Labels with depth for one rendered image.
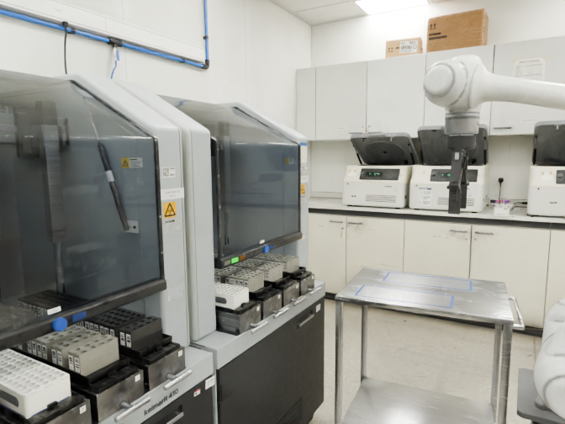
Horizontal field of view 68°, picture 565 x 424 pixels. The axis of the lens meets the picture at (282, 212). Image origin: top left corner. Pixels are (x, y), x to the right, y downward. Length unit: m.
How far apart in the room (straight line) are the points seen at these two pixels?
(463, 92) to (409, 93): 2.82
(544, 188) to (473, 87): 2.44
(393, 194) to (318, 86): 1.33
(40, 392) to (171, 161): 0.67
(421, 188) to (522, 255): 0.87
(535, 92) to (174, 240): 1.02
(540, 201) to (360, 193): 1.34
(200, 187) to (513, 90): 0.91
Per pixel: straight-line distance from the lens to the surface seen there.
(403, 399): 2.09
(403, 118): 3.89
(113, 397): 1.17
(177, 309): 1.38
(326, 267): 3.93
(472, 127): 1.26
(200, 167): 1.39
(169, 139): 1.29
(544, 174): 3.53
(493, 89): 1.11
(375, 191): 3.66
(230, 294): 1.53
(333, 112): 4.11
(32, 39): 2.40
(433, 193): 3.55
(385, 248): 3.70
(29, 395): 1.08
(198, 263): 1.41
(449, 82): 1.06
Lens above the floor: 1.35
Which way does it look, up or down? 8 degrees down
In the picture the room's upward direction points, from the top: straight up
